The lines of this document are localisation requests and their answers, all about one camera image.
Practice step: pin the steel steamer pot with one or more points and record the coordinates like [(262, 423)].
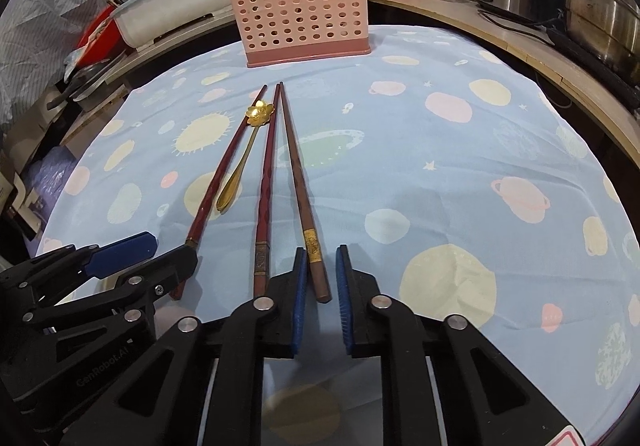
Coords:
[(600, 0)]

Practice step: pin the brown gold-banded chopstick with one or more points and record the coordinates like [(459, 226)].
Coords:
[(298, 175)]

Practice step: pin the curved wooden counter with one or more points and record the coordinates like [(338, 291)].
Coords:
[(450, 10)]

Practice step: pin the black induction cooker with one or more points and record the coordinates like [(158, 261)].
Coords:
[(590, 58)]

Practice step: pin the gold flower spoon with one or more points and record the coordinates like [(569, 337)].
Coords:
[(260, 111)]

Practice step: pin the dark red chopstick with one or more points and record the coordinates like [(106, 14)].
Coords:
[(223, 170)]

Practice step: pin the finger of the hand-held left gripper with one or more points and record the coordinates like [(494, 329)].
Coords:
[(120, 253), (175, 268)]

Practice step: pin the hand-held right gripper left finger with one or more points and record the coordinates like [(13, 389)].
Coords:
[(300, 301)]

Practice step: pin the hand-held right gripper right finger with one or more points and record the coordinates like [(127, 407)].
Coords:
[(344, 301)]

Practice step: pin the purple plastic bag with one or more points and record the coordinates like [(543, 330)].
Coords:
[(47, 175)]

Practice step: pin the grey patterned cloth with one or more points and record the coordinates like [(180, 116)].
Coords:
[(45, 25)]

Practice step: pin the red plastic basin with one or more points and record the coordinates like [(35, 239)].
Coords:
[(95, 38)]

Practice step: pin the pink perforated utensil holder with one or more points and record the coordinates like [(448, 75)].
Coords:
[(300, 10)]

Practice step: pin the maroon chopstick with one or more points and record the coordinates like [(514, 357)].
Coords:
[(268, 186)]

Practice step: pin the blue printed tablecloth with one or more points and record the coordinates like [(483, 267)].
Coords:
[(400, 150)]

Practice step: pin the dark frying pan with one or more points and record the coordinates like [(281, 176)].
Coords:
[(85, 80)]

